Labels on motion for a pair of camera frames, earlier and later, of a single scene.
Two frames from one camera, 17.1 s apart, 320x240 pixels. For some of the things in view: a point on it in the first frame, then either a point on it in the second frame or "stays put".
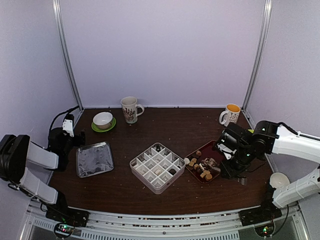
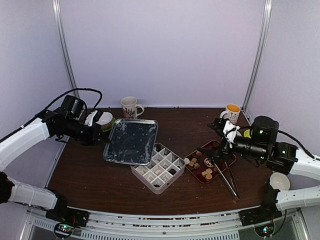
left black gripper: [78, 142] → [92, 139]
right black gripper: [231, 173] → [223, 150]
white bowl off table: [279, 179] stays put
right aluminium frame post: [260, 54] stays put
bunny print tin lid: [94, 159] → [131, 141]
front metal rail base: [221, 227] stays put
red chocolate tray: [205, 162] stays put
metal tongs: [210, 164] → [235, 189]
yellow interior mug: [230, 115] stays put
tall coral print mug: [131, 109] stays put
